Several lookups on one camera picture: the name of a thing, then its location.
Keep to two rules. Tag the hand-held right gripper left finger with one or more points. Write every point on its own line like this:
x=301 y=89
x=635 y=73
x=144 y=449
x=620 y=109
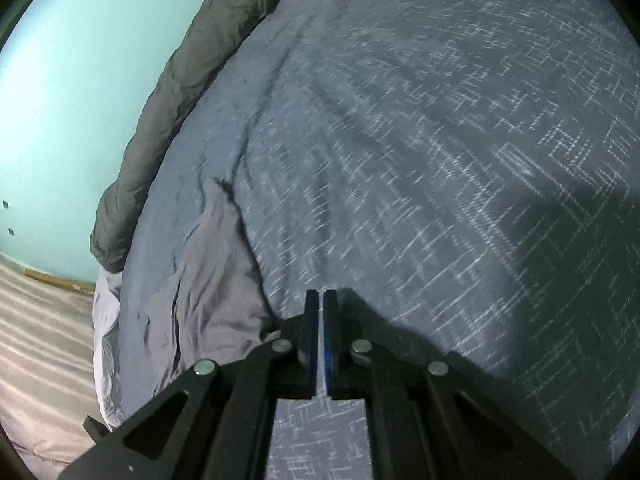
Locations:
x=312 y=332

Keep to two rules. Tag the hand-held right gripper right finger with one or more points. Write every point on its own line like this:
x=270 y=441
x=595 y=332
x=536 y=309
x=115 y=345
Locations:
x=330 y=332

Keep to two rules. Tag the grey boxer briefs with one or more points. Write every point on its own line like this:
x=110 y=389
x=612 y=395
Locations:
x=210 y=290

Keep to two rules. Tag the blue patterned bedsheet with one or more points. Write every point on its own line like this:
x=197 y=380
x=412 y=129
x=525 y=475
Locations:
x=425 y=160

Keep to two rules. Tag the light grey blanket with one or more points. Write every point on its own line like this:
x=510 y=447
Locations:
x=106 y=350

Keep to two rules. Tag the wooden slat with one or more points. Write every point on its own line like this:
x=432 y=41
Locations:
x=60 y=281

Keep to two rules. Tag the dark grey rolled duvet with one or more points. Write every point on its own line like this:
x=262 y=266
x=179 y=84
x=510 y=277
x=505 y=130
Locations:
x=165 y=110

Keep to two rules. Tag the beige curtain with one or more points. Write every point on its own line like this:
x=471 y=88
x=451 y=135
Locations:
x=45 y=360

